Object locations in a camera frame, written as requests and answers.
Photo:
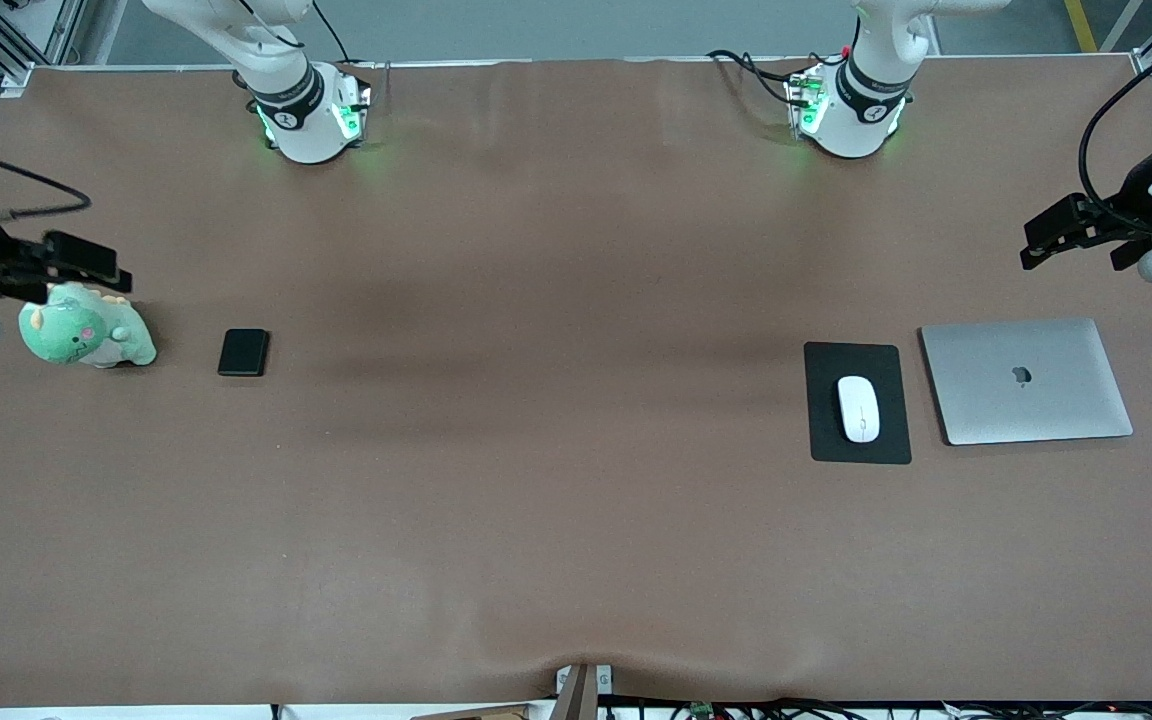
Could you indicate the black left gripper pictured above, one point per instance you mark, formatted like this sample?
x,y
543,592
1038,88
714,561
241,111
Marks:
x,y
1133,206

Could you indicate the black smartphone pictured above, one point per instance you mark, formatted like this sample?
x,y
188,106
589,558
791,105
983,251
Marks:
x,y
243,352

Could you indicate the white computer mouse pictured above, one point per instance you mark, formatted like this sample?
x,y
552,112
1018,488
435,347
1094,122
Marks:
x,y
858,405

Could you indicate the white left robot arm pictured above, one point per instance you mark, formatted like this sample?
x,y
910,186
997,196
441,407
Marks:
x,y
866,120

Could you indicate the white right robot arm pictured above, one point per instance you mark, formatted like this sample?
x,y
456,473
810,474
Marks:
x,y
306,130

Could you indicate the black rectangular mouse pad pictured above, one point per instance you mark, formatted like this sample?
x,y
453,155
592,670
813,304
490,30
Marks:
x,y
821,440

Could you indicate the green plush dinosaur toy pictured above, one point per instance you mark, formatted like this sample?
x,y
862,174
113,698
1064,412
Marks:
x,y
76,330

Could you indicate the silver closed laptop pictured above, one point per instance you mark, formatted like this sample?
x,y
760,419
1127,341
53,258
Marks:
x,y
996,400

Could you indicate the brown table cover mat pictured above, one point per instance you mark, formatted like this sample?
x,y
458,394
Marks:
x,y
536,400

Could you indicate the small green circuit board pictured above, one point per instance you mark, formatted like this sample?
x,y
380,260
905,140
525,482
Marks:
x,y
703,711

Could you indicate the brown camera mount post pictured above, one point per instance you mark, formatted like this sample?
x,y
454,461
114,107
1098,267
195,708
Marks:
x,y
576,695

